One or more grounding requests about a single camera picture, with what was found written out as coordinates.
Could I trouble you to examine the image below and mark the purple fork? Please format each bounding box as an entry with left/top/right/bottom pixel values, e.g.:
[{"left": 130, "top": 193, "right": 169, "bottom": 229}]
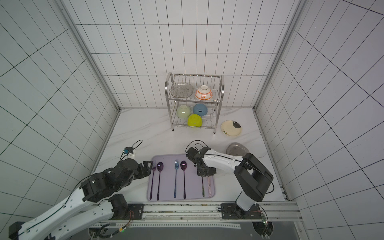
[{"left": 150, "top": 161, "right": 157, "bottom": 200}]

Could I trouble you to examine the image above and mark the dark purple long spoon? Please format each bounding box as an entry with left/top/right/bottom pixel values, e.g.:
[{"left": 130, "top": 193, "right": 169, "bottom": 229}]
[{"left": 181, "top": 161, "right": 187, "bottom": 200}]

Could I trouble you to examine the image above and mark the blue fork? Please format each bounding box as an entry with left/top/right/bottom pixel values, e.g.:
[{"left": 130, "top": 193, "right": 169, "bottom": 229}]
[{"left": 174, "top": 160, "right": 180, "bottom": 198}]

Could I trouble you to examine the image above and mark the lavender rectangular placemat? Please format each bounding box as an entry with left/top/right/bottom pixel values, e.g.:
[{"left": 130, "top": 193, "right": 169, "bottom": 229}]
[{"left": 147, "top": 154, "right": 216, "bottom": 202}]

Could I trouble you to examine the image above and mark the green handled rainbow fork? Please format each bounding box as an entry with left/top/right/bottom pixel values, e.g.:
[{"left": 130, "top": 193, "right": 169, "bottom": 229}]
[{"left": 201, "top": 177, "right": 205, "bottom": 197}]

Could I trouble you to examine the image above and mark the pink handled silver spoon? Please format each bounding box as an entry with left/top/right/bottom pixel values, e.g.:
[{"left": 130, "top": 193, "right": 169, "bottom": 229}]
[{"left": 207, "top": 176, "right": 212, "bottom": 197}]

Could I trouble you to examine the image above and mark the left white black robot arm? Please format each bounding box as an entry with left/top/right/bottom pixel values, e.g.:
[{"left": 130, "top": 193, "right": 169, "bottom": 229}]
[{"left": 9, "top": 159, "right": 153, "bottom": 240}]

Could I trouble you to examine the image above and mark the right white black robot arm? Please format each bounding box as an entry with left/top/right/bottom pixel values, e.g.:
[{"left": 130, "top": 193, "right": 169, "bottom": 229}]
[{"left": 186, "top": 147, "right": 274, "bottom": 213}]

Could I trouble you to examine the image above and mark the lime green bowl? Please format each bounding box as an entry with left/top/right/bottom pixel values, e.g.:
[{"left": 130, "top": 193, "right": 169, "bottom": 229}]
[{"left": 187, "top": 114, "right": 203, "bottom": 128}]

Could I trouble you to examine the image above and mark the grey glass plate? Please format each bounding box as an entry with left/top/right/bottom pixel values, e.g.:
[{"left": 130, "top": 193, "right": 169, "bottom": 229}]
[{"left": 226, "top": 142, "right": 249, "bottom": 157}]

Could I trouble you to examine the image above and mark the cream plate with black spot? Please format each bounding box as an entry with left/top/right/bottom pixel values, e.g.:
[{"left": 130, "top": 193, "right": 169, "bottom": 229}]
[{"left": 221, "top": 120, "right": 242, "bottom": 137}]

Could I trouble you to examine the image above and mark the pale green bowl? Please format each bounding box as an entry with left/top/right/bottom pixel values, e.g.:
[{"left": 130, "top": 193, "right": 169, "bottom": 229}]
[{"left": 177, "top": 105, "right": 191, "bottom": 119}]

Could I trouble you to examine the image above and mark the blue bowl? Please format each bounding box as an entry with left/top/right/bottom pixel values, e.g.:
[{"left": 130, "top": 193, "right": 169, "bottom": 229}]
[{"left": 193, "top": 104, "right": 208, "bottom": 117}]

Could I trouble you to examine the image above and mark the white orange patterned bowl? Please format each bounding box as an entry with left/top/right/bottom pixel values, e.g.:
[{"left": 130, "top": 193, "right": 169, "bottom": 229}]
[{"left": 195, "top": 85, "right": 213, "bottom": 101}]

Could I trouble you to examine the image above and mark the grey plate on rack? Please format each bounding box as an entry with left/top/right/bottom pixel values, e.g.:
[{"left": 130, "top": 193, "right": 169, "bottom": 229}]
[{"left": 171, "top": 83, "right": 194, "bottom": 99}]

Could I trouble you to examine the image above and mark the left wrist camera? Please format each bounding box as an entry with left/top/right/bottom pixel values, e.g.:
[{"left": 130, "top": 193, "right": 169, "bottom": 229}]
[{"left": 123, "top": 147, "right": 135, "bottom": 159}]

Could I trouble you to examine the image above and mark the steel wire dish rack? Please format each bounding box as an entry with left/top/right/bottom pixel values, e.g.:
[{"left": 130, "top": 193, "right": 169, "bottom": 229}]
[{"left": 165, "top": 73, "right": 225, "bottom": 133}]

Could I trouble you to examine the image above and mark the aluminium mounting rail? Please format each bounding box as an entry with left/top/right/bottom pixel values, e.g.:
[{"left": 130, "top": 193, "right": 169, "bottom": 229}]
[{"left": 61, "top": 200, "right": 301, "bottom": 230}]

